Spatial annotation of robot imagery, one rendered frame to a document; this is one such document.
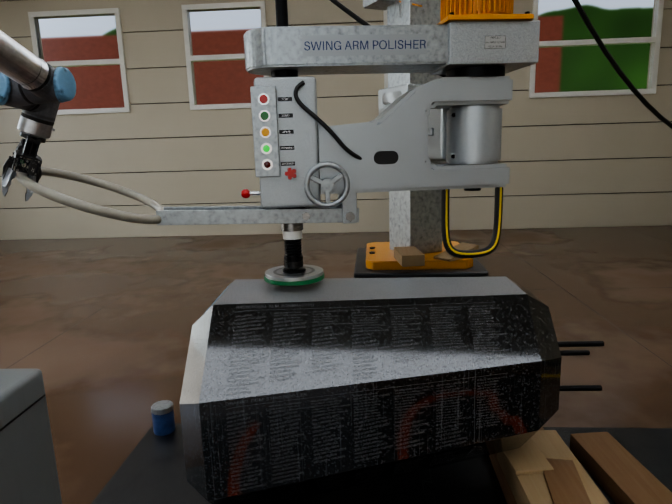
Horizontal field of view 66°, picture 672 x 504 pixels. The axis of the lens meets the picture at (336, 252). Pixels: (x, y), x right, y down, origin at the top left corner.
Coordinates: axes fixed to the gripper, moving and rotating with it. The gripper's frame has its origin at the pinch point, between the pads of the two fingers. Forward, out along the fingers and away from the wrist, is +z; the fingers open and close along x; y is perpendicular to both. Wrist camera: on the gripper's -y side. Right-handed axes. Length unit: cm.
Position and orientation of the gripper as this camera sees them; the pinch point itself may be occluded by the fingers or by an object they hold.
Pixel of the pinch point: (16, 194)
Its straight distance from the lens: 194.4
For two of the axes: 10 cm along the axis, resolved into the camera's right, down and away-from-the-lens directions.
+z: -3.6, 9.2, 1.5
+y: 5.4, 3.4, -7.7
